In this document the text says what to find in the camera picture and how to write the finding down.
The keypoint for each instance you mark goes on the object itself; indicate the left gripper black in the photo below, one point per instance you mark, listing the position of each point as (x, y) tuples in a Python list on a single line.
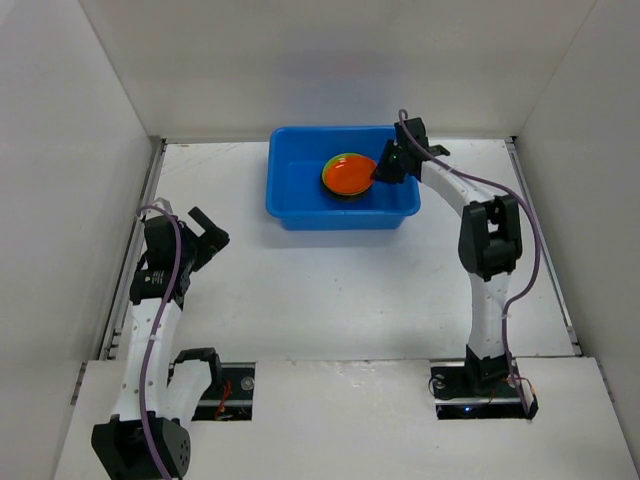
[(211, 242)]

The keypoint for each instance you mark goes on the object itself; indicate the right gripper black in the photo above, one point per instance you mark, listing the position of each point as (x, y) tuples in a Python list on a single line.
[(396, 163)]

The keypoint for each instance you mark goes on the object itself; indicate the orange plate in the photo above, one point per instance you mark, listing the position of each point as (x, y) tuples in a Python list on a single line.
[(350, 175)]

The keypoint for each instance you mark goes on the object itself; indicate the black plate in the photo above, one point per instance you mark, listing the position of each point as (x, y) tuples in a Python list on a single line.
[(345, 198)]

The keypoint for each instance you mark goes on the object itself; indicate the green plate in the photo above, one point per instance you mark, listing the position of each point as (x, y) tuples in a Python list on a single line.
[(330, 165)]

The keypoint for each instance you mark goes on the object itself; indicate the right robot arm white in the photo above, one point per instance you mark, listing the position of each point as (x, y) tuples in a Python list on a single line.
[(489, 245)]

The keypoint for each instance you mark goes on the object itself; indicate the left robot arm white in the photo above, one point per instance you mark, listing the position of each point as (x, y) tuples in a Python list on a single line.
[(147, 435)]

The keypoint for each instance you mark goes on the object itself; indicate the blue plastic bin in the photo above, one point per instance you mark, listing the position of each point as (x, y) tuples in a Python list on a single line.
[(297, 197)]

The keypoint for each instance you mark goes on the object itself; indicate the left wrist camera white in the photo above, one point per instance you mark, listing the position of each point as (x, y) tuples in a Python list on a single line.
[(160, 206)]

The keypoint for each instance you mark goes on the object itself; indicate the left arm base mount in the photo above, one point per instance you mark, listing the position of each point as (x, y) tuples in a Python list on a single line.
[(232, 399)]

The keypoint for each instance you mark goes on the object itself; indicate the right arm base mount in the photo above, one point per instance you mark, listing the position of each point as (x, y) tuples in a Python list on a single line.
[(456, 399)]

